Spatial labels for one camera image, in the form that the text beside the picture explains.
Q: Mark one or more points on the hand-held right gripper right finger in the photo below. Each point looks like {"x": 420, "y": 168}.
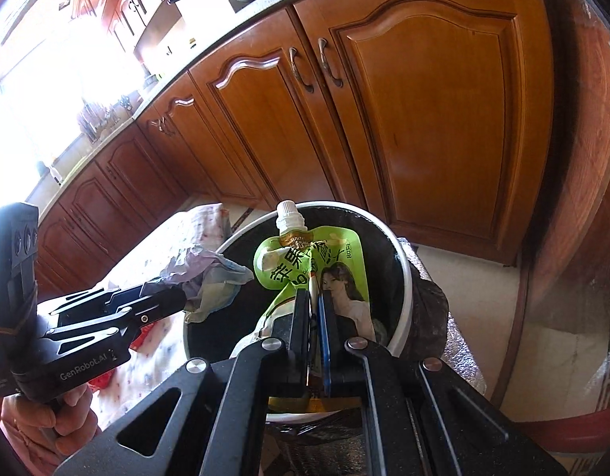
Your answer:
{"x": 326, "y": 347}

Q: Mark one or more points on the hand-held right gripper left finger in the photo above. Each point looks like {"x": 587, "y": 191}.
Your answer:
{"x": 302, "y": 347}

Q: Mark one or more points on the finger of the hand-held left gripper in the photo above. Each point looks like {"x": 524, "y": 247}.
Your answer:
{"x": 136, "y": 320}
{"x": 106, "y": 296}

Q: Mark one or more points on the green spouted drink pouch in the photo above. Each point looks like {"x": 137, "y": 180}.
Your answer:
{"x": 290, "y": 267}

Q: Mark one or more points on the pale colourful wrapper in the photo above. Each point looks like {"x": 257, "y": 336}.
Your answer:
{"x": 211, "y": 277}

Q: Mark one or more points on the white-rimmed black trash bin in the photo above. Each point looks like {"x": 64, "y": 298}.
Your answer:
{"x": 364, "y": 228}

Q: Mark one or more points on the person's left hand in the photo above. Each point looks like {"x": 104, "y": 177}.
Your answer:
{"x": 72, "y": 414}

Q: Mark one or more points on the red snack wrapper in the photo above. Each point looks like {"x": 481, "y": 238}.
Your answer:
{"x": 145, "y": 337}

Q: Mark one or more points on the white dotted tablecloth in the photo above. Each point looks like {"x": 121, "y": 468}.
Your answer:
{"x": 206, "y": 223}

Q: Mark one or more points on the silver foil mat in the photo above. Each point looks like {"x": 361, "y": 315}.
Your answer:
{"x": 458, "y": 357}

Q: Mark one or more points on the utensil holder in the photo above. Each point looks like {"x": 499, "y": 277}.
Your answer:
{"x": 94, "y": 121}

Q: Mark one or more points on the kitchen window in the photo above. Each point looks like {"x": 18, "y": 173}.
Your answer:
{"x": 37, "y": 109}

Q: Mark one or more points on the wooden lower kitchen cabinets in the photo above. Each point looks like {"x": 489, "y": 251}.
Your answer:
{"x": 434, "y": 109}

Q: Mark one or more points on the glossy wooden door frame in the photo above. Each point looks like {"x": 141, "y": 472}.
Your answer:
{"x": 572, "y": 158}

